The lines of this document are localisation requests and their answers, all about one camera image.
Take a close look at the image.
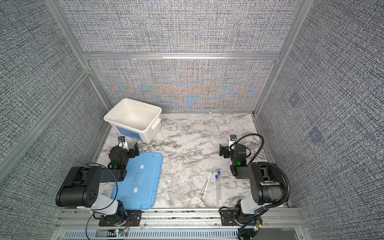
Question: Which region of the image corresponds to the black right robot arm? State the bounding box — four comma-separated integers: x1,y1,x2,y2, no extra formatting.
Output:
219,144,290,225

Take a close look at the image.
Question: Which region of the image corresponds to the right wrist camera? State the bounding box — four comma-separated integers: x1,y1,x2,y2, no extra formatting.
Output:
229,135,237,151

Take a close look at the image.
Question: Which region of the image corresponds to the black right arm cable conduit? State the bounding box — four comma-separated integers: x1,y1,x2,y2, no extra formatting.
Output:
229,133,291,240

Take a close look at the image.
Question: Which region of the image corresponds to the clear glass stirring rod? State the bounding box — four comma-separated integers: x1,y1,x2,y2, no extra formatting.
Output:
202,167,213,200

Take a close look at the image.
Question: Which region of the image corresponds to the blue capped test tube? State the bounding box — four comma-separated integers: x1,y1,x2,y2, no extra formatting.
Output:
215,175,221,206
216,171,222,204

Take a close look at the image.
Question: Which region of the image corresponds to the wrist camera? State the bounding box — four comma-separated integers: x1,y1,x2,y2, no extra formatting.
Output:
118,136,126,148
229,135,237,151

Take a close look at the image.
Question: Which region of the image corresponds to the white plastic storage bin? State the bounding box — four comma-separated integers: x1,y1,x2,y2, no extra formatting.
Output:
104,98,162,144

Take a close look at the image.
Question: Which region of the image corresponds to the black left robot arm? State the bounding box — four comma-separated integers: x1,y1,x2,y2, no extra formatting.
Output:
56,144,140,226

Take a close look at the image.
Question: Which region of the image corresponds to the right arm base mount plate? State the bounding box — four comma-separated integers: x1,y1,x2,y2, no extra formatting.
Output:
219,209,241,227

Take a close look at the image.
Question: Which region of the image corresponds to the blue plastic bin lid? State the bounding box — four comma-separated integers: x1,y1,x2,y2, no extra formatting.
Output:
111,153,163,210

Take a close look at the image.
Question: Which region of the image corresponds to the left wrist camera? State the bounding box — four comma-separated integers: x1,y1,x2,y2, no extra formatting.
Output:
118,136,126,148

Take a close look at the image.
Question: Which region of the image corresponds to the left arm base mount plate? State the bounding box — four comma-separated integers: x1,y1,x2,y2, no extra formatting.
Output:
99,210,143,227

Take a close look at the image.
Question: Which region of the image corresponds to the aluminium mounting rail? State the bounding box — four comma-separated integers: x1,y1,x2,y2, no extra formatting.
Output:
51,208,311,240

